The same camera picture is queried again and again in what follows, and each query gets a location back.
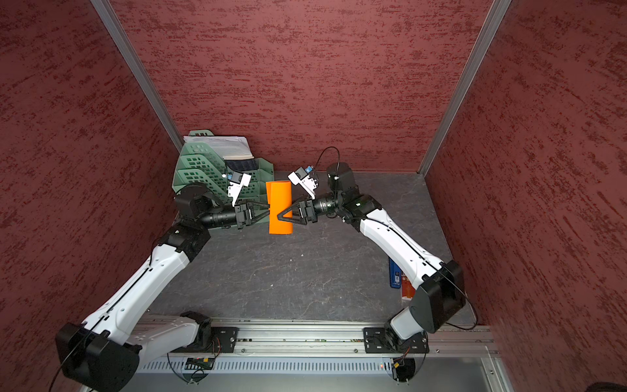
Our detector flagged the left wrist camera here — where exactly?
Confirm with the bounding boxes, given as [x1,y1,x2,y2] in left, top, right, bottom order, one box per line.
[225,171,251,207]

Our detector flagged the red flat box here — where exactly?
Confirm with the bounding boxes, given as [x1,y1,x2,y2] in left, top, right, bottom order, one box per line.
[401,274,416,301]

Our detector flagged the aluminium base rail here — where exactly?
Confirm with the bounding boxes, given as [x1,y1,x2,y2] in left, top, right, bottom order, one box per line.
[100,315,501,358]

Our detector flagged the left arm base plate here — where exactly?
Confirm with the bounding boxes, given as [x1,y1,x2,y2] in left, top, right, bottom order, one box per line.
[196,327,239,356]

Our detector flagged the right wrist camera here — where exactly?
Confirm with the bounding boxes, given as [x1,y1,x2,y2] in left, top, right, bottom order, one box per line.
[287,166,319,199]

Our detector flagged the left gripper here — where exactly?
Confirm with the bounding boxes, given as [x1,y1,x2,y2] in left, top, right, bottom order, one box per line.
[199,197,276,230]

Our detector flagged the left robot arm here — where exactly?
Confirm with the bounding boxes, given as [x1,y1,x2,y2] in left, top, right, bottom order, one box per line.
[56,183,269,391]

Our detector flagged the white vented cable duct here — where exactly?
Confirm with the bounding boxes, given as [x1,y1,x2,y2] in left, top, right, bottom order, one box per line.
[137,357,394,377]

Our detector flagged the left corner aluminium post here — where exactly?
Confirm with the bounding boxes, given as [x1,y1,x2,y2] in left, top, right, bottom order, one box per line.
[90,0,184,152]

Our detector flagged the white papers in rack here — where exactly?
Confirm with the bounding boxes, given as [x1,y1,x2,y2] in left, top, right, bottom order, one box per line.
[184,136,254,160]

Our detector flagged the blue flat box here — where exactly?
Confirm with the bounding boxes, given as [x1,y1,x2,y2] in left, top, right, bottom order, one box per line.
[389,258,403,289]

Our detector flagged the green file organizer rack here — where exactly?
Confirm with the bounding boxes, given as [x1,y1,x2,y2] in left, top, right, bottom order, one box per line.
[172,130,274,205]

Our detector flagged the corner aluminium post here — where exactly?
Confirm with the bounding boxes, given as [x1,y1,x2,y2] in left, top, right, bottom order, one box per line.
[90,0,184,152]
[417,0,512,178]

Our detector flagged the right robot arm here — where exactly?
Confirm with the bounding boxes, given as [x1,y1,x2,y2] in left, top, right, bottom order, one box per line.
[266,163,466,345]

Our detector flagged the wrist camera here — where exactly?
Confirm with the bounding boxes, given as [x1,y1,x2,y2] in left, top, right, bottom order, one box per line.
[225,171,251,207]
[287,166,319,199]

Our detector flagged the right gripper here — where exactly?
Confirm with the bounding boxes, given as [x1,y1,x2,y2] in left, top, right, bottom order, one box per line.
[279,190,344,225]

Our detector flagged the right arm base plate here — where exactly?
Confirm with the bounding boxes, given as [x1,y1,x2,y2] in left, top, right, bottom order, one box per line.
[362,328,429,354]

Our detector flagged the right corner aluminium post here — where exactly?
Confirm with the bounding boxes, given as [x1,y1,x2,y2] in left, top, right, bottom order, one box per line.
[417,0,512,178]

